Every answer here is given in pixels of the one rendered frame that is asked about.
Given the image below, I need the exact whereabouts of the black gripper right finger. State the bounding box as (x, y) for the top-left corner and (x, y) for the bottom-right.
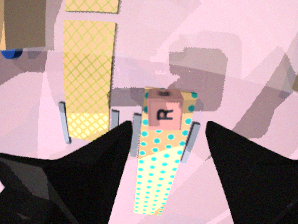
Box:
(205, 120), (298, 224)

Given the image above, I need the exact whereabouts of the blue cylinder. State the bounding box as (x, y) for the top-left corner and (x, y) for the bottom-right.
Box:
(1, 51), (21, 60)

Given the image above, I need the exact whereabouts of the pink cube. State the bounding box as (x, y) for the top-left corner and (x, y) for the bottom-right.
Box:
(146, 88), (184, 131)

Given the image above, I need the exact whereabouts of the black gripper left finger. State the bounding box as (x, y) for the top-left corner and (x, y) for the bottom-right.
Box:
(0, 121), (133, 224)

